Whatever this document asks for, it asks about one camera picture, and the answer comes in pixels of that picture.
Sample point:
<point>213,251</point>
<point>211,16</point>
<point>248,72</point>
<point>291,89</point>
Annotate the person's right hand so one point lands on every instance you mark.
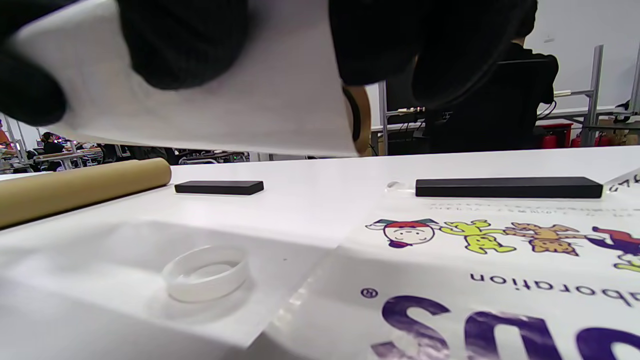
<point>400,40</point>

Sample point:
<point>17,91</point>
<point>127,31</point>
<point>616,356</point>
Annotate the person's left hand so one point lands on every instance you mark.
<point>25,95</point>

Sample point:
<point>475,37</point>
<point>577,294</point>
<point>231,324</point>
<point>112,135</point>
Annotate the brown cardboard mailing tube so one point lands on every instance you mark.
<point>75,190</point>

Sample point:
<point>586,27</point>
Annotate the colourful cartoon faces poster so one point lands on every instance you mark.
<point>250,110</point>

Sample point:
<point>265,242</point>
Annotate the black rectangular weight bar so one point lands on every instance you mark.
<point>507,187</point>
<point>219,187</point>

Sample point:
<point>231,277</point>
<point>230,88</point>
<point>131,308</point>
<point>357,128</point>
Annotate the white plastic tube cap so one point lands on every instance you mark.
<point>172,280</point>

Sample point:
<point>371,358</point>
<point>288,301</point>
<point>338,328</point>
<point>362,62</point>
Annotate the white cartoon figures poster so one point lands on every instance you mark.
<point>500,280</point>

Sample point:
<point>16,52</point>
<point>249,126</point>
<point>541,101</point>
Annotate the aluminium frame workbench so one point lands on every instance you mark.
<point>593,90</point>

